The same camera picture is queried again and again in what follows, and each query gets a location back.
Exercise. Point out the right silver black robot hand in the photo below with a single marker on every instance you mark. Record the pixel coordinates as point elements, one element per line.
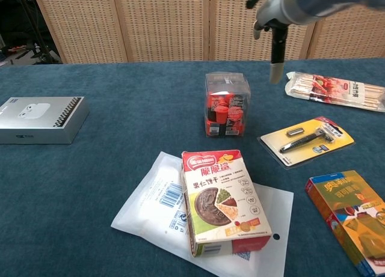
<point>272,9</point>

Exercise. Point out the small transparent box red capsules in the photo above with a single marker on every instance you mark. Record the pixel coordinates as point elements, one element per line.
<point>227,105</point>

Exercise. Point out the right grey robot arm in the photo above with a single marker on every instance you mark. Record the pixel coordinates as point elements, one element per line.
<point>325,2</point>

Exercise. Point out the red white biscuit box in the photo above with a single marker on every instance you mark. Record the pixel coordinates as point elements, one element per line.
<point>222,202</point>

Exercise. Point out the orange yellow snack box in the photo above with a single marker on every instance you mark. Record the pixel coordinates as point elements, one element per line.
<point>352,217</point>

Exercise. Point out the silver earbuds box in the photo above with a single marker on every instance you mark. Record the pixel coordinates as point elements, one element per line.
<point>39,120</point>

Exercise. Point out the wicker folding screen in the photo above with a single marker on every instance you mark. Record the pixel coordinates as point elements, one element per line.
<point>180,24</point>

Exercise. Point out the bamboo skewers pack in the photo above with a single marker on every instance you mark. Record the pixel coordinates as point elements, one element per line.
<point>331,89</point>

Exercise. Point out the yellow razor blister pack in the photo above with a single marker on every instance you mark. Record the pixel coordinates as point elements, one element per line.
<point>303,144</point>

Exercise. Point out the blue felt table cover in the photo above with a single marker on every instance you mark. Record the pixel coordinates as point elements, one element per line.
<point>135,108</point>

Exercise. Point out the black tripod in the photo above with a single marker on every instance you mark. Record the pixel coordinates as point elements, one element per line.
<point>39,39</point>

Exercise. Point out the white plastic pouch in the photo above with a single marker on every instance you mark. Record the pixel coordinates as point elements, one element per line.
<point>150,211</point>

